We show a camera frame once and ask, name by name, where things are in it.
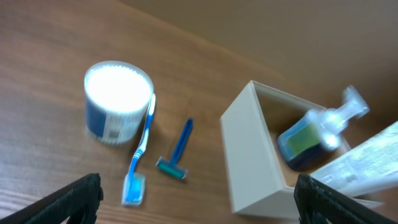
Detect white cardboard box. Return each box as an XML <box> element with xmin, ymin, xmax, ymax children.
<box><xmin>219</xmin><ymin>80</ymin><xmax>385</xmax><ymax>220</ymax></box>

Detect white squeeze tube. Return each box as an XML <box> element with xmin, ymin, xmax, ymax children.
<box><xmin>310</xmin><ymin>123</ymin><xmax>397</xmax><ymax>197</ymax></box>

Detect white cotton swab jar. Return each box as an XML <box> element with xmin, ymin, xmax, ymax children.
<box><xmin>84</xmin><ymin>60</ymin><xmax>154</xmax><ymax>145</ymax></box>

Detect clear blue pump bottle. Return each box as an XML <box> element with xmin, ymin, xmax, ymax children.
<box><xmin>277</xmin><ymin>86</ymin><xmax>369</xmax><ymax>171</ymax></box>

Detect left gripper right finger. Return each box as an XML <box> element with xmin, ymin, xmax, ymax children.
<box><xmin>294</xmin><ymin>174</ymin><xmax>397</xmax><ymax>224</ymax></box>

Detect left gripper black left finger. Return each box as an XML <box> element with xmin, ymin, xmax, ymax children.
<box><xmin>1</xmin><ymin>173</ymin><xmax>103</xmax><ymax>224</ymax></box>

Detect blue white toothbrush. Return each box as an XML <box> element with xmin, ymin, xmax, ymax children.
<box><xmin>121</xmin><ymin>93</ymin><xmax>156</xmax><ymax>207</ymax></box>

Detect blue disposable razor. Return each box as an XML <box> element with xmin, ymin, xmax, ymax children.
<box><xmin>155</xmin><ymin>119</ymin><xmax>193</xmax><ymax>180</ymax></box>

